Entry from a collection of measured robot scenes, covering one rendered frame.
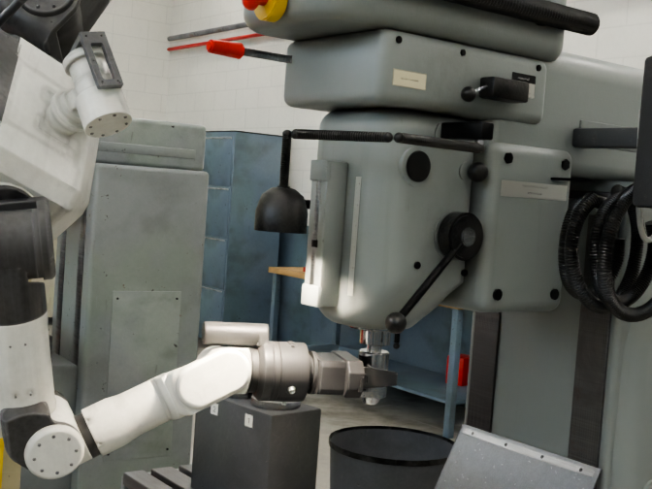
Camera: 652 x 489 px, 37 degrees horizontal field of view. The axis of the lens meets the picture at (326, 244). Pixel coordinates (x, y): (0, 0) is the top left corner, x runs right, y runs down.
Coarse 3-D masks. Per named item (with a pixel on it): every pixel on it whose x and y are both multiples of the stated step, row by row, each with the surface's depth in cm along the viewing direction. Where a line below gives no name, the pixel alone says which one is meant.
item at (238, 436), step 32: (224, 416) 176; (256, 416) 169; (288, 416) 169; (320, 416) 175; (224, 448) 176; (256, 448) 169; (288, 448) 170; (192, 480) 183; (224, 480) 176; (256, 480) 169; (288, 480) 171
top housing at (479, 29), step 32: (288, 0) 129; (320, 0) 125; (352, 0) 124; (384, 0) 126; (416, 0) 129; (256, 32) 142; (288, 32) 139; (320, 32) 137; (352, 32) 135; (416, 32) 132; (448, 32) 134; (480, 32) 137; (512, 32) 141; (544, 32) 145
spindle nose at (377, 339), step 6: (360, 330) 147; (360, 336) 146; (366, 336) 145; (372, 336) 145; (378, 336) 145; (384, 336) 145; (390, 336) 146; (360, 342) 146; (366, 342) 145; (372, 342) 145; (378, 342) 145; (384, 342) 145
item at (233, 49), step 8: (216, 40) 137; (208, 48) 137; (216, 48) 137; (224, 48) 138; (232, 48) 138; (240, 48) 139; (232, 56) 139; (240, 56) 140; (248, 56) 141; (256, 56) 142; (264, 56) 142; (272, 56) 143; (280, 56) 144; (288, 56) 145
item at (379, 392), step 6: (366, 360) 145; (372, 360) 145; (378, 360) 145; (384, 360) 146; (366, 366) 145; (372, 366) 145; (378, 366) 145; (384, 366) 146; (366, 390) 145; (372, 390) 145; (378, 390) 145; (384, 390) 146; (360, 396) 146; (366, 396) 145; (372, 396) 145; (378, 396) 146; (384, 396) 146
